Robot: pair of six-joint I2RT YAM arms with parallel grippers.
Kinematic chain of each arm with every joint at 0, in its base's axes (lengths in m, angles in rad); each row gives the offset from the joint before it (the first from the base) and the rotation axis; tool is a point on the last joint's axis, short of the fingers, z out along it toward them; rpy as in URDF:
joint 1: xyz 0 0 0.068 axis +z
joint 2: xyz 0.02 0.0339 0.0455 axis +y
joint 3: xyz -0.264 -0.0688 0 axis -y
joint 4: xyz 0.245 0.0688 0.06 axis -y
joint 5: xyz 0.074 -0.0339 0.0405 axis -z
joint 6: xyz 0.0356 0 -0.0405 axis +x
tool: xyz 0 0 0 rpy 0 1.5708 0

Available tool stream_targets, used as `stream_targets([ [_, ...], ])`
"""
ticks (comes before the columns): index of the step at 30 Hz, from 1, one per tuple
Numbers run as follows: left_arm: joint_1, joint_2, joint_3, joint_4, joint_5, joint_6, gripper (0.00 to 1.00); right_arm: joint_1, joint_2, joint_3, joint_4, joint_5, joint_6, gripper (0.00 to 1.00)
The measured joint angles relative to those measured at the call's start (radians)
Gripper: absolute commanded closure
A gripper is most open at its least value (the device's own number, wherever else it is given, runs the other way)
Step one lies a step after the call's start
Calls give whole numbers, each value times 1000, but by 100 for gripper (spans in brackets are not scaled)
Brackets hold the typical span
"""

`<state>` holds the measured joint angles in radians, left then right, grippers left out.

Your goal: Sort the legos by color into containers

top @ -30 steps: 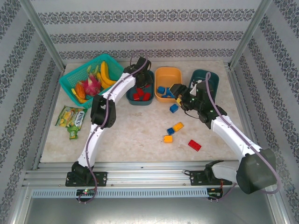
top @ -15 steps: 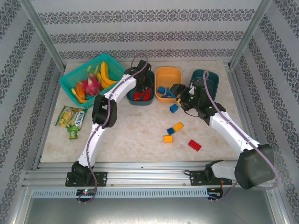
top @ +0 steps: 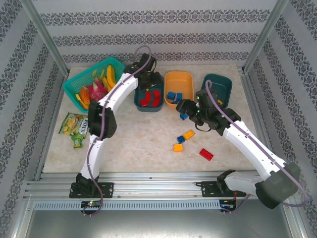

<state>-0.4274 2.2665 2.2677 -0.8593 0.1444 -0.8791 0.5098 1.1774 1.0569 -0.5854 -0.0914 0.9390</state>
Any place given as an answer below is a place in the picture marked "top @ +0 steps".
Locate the red lego brick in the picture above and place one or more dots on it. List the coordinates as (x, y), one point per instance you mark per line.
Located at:
(143, 102)
(206, 154)
(156, 94)
(148, 96)
(155, 102)

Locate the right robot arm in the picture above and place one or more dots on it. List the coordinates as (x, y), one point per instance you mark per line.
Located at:
(252, 148)

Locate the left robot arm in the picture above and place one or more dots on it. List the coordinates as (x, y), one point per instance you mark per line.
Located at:
(119, 91)

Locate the dark teal plastic container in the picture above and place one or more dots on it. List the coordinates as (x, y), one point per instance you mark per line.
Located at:
(220, 84)
(148, 109)

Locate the orange plastic container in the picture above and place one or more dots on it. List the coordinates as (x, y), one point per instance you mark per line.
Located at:
(178, 83)

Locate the yellow toy banana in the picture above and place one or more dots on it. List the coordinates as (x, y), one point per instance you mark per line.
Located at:
(111, 74)

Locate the yellow toy fruit slice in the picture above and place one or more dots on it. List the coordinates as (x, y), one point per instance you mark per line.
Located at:
(106, 84)

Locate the pink toy dragon fruit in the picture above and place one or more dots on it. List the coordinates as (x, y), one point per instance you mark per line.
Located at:
(97, 91)

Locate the orange toy mango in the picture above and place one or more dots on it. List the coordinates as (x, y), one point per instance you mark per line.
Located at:
(84, 96)

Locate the small yellow toy fruit piece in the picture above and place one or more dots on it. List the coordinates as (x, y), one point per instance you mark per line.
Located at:
(80, 101)

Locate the teal plastic mesh basket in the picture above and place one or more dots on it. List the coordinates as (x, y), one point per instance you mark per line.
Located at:
(74, 85)

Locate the green snack bag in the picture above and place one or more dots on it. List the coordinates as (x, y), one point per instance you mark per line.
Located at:
(73, 126)

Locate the small circuit board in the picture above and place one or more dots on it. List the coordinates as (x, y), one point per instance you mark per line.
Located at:
(227, 207)
(91, 204)

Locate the aluminium table side rail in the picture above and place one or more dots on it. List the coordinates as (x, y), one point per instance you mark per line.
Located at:
(252, 104)
(55, 109)

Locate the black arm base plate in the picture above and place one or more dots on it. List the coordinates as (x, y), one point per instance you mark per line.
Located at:
(209, 189)
(107, 189)

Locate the aluminium mounting rail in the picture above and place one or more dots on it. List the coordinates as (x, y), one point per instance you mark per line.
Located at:
(156, 184)

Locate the aluminium frame post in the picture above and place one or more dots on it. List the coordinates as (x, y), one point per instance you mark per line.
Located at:
(44, 37)
(265, 37)

